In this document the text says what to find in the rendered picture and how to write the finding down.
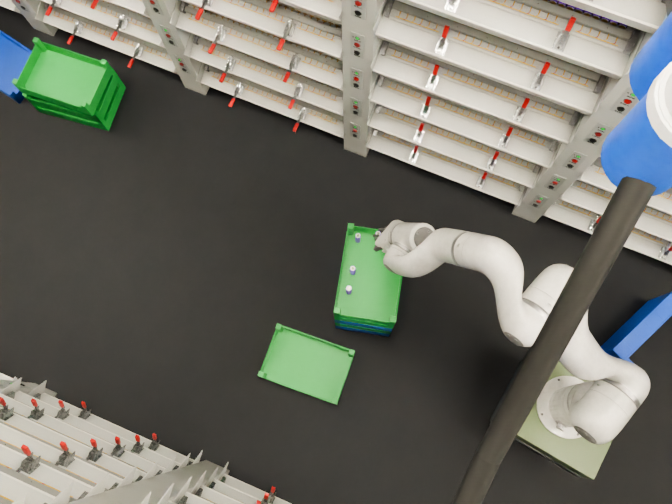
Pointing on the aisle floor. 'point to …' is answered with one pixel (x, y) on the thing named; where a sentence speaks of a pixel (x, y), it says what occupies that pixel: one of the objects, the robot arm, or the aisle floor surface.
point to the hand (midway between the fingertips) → (381, 235)
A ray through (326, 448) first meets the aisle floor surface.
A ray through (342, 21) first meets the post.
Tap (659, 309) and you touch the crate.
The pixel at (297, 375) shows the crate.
